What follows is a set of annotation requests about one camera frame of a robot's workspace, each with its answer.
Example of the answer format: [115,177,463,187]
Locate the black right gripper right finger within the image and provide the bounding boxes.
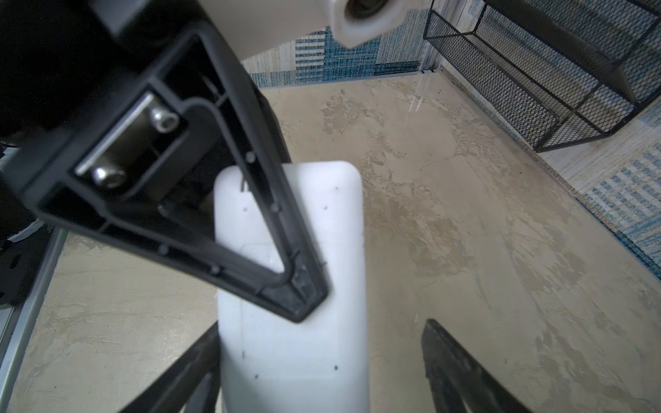
[421,318,529,412]

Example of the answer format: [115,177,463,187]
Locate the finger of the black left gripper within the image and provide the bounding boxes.
[0,20,331,325]

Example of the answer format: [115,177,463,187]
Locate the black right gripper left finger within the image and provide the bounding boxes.
[122,324,221,412]

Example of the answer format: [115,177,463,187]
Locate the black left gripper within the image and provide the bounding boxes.
[0,0,208,244]

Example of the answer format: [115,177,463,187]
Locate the white remote control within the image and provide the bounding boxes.
[213,161,370,412]

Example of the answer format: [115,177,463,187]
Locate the black wire shelf rack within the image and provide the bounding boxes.
[423,1,660,152]

